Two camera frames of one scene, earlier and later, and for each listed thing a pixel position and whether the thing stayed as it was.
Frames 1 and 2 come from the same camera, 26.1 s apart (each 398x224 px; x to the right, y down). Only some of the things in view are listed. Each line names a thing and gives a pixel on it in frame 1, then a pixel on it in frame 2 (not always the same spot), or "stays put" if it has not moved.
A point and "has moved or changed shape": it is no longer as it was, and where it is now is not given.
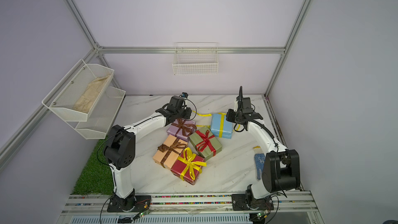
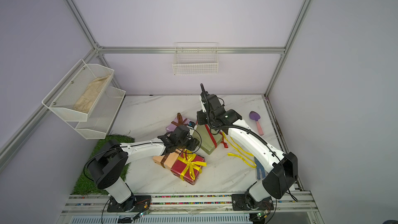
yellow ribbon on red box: x=188 y=159 stays put
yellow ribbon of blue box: x=222 y=119 has moved or changed shape
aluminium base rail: x=215 y=209 stays put
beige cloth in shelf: x=85 y=102 stays put
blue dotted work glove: x=259 y=161 stays put
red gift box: x=187 y=167 stays put
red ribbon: x=201 y=146 -> x=223 y=141
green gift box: x=206 y=143 has moved or changed shape
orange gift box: x=169 y=151 stays put
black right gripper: x=230 y=117 -> x=201 y=115
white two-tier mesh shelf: x=84 y=94 stays put
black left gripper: x=188 y=111 -> x=193 y=144
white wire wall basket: x=195 y=58 stays put
